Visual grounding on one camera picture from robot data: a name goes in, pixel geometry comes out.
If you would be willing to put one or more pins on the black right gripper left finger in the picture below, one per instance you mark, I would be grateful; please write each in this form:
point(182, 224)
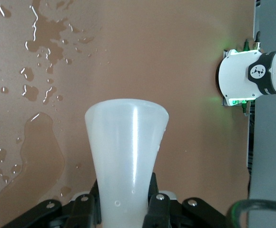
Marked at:
point(76, 213)

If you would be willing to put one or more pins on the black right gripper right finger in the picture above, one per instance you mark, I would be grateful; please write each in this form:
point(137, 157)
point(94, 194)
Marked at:
point(161, 213)

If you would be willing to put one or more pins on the white squeeze bottle orange cap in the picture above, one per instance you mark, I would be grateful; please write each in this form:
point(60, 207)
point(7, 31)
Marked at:
point(126, 147)

